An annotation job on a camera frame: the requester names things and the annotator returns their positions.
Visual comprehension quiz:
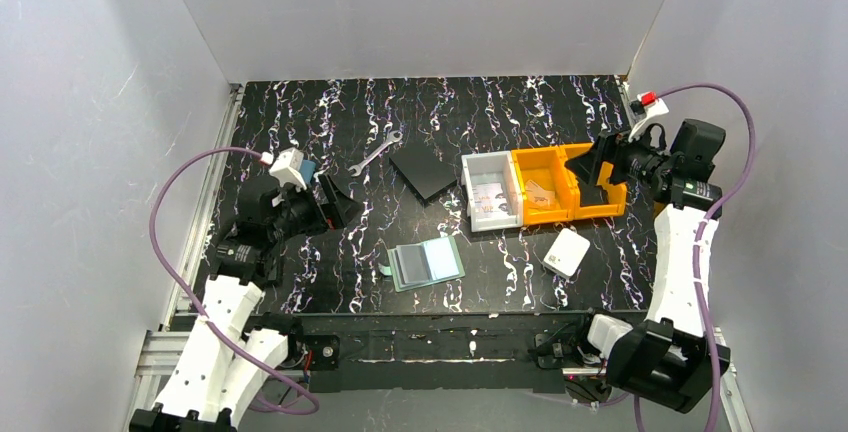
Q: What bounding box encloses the dark grey credit card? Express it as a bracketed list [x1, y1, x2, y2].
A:
[396, 245, 431, 286]

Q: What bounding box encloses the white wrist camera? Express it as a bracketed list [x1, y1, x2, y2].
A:
[269, 147, 307, 191]
[628, 91, 670, 142]

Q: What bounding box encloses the white plastic bin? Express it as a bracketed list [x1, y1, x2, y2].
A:
[460, 151, 524, 233]

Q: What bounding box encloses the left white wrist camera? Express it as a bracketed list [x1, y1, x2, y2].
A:
[269, 147, 307, 191]

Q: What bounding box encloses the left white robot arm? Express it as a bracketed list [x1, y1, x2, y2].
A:
[128, 174, 363, 431]

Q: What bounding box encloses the orange plastic bin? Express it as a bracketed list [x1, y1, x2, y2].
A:
[564, 161, 628, 220]
[511, 147, 577, 226]

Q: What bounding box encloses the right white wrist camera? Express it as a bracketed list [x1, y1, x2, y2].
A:
[628, 91, 670, 142]

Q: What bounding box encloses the green card holder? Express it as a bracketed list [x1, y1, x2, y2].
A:
[379, 236, 466, 292]

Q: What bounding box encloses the silver wrench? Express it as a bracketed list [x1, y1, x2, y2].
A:
[348, 131, 403, 177]

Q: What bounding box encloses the black square plate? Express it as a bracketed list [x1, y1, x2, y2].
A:
[389, 143, 457, 203]

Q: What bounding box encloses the blue card wallet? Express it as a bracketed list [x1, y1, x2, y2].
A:
[298, 159, 316, 186]

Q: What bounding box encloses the black card in bin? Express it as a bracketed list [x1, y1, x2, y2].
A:
[577, 179, 608, 208]

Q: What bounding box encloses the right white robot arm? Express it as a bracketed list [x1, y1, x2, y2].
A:
[565, 119, 730, 413]

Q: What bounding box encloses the white square box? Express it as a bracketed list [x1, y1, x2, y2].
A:
[542, 228, 590, 278]

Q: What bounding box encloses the clear plastic card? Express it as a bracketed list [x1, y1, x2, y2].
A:
[525, 180, 557, 210]

